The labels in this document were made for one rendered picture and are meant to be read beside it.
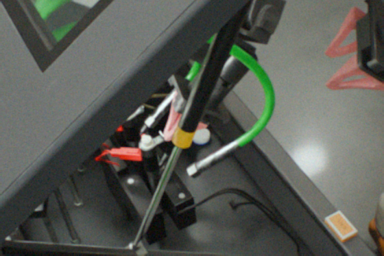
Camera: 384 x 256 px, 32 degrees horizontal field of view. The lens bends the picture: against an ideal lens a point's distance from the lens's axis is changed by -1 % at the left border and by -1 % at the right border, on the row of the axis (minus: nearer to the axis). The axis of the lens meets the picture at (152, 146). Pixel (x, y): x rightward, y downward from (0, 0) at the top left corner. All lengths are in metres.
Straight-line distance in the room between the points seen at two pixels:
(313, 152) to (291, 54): 0.54
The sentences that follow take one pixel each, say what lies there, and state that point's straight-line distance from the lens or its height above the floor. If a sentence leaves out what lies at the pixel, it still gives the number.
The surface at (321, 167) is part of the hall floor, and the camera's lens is 2.50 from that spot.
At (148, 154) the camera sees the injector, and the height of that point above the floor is 1.09.
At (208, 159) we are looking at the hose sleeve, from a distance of 1.04.
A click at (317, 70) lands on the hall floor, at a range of 2.85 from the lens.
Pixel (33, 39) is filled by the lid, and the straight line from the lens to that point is 0.57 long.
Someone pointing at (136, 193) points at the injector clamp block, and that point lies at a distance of 1.21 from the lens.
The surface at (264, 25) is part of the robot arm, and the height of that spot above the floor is 1.29.
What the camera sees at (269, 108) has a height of 1.23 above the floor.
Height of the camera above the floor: 1.93
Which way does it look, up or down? 48 degrees down
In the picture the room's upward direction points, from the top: 11 degrees counter-clockwise
